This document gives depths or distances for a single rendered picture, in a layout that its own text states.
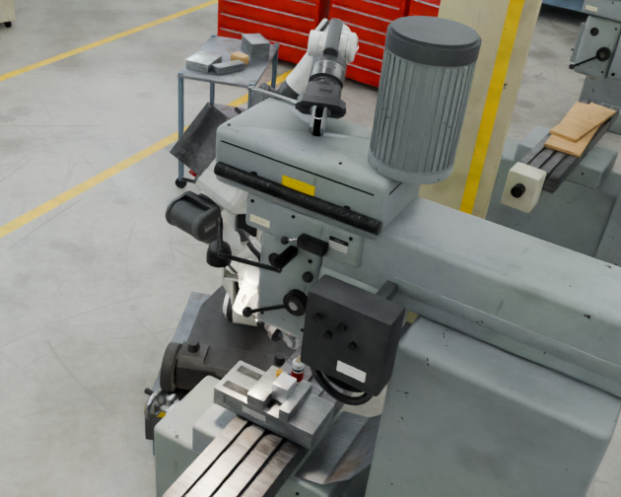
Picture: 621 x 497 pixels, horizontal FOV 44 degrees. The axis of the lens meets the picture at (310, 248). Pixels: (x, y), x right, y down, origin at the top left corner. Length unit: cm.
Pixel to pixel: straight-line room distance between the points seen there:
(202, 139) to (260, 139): 56
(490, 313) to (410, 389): 26
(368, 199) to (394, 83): 27
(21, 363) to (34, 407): 32
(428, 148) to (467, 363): 49
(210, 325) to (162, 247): 155
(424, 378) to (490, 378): 15
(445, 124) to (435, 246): 28
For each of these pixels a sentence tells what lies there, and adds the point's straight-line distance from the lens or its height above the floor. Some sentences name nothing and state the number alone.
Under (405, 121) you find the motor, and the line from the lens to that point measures 167.
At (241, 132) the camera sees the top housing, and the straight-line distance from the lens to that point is 188.
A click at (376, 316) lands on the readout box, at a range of 159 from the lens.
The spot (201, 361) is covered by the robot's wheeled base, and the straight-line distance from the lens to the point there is 310.
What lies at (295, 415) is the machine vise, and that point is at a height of 100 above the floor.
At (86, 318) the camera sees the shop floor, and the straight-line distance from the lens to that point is 428.
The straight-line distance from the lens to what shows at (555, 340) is 178.
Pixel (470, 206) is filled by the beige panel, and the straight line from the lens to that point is 382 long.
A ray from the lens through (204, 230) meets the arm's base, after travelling 238.
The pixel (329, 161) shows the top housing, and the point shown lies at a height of 189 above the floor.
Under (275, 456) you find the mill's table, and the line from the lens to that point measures 236.
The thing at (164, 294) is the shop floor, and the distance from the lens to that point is 440.
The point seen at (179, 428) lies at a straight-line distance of 267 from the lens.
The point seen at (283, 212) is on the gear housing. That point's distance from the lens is 190.
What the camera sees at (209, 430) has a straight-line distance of 250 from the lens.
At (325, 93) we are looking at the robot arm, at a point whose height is 198.
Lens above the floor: 271
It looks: 34 degrees down
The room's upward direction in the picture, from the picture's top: 6 degrees clockwise
